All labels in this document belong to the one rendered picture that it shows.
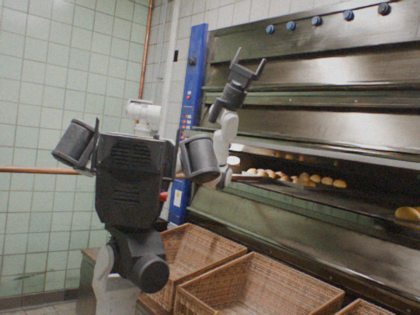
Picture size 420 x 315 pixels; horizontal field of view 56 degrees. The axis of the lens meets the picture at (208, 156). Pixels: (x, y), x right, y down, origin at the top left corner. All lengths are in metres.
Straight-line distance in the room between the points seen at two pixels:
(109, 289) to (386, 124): 1.24
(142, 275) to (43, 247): 2.04
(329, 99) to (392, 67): 0.31
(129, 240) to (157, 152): 0.31
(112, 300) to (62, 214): 1.80
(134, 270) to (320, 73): 1.23
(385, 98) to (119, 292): 1.27
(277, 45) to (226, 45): 0.44
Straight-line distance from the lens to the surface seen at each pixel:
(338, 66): 1.94
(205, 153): 1.36
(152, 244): 1.36
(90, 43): 3.23
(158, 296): 2.08
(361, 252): 1.81
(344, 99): 1.88
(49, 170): 1.85
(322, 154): 1.72
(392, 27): 1.86
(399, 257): 1.75
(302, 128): 1.99
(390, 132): 1.74
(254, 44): 2.37
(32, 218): 3.19
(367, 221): 1.78
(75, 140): 1.41
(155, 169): 1.22
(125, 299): 1.54
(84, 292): 2.81
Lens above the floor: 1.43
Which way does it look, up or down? 3 degrees down
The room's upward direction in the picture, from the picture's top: 7 degrees clockwise
